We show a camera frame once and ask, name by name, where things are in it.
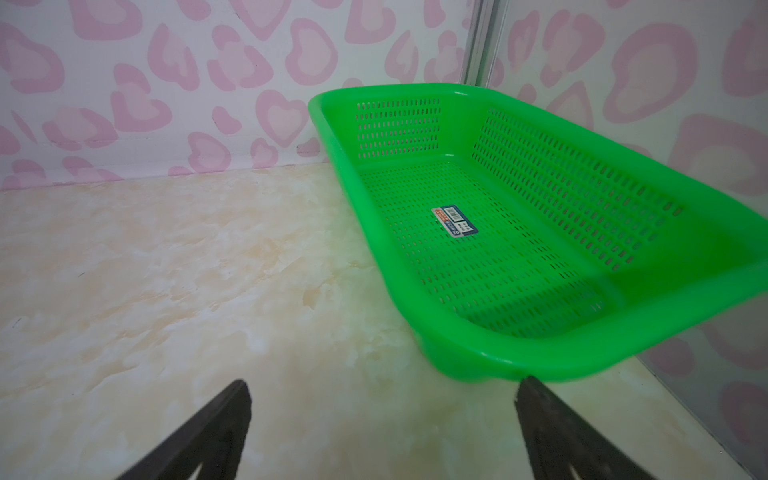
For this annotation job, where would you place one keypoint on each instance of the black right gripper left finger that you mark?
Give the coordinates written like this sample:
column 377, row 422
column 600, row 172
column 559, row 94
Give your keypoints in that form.
column 207, row 446

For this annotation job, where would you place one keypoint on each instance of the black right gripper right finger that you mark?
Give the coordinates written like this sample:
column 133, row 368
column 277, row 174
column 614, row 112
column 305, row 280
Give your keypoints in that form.
column 562, row 445

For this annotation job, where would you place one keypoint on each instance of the aluminium corner frame post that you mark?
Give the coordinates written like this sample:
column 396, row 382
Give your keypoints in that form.
column 483, row 40

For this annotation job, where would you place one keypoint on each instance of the green plastic basket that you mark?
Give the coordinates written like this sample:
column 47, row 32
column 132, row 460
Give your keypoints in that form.
column 517, row 244

